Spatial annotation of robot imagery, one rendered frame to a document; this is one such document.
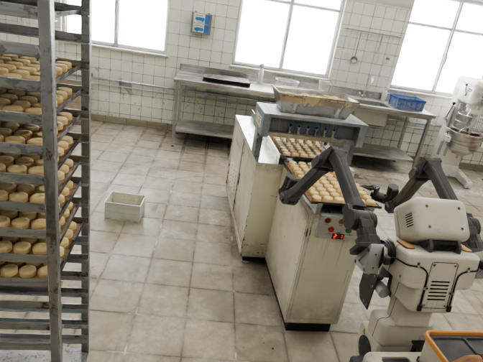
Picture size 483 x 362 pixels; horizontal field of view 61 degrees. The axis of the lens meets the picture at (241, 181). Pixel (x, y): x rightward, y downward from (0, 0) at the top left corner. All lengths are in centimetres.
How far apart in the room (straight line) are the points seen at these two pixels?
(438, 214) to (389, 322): 45
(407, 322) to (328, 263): 83
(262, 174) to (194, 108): 337
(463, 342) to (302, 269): 109
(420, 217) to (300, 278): 109
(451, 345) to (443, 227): 37
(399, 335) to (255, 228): 154
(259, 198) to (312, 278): 74
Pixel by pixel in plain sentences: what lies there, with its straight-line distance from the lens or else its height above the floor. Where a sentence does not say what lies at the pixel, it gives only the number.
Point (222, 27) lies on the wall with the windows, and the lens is 589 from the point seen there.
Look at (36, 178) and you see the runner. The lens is 131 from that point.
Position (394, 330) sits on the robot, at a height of 76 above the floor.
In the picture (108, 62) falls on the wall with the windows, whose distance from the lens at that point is 614.
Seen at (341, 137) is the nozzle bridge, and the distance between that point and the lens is 297.
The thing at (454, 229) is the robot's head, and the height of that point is 119.
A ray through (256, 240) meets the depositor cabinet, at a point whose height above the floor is 23.
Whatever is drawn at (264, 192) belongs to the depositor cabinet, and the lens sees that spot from 288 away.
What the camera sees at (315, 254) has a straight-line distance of 237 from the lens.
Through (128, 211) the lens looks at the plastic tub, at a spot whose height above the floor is 10.
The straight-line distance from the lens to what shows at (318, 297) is 256.
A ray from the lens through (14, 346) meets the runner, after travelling 169.
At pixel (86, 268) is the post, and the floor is 63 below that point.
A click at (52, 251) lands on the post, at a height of 101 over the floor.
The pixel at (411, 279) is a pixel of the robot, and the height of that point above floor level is 102.
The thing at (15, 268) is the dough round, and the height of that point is 88.
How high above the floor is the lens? 176
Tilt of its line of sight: 22 degrees down
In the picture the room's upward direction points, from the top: 9 degrees clockwise
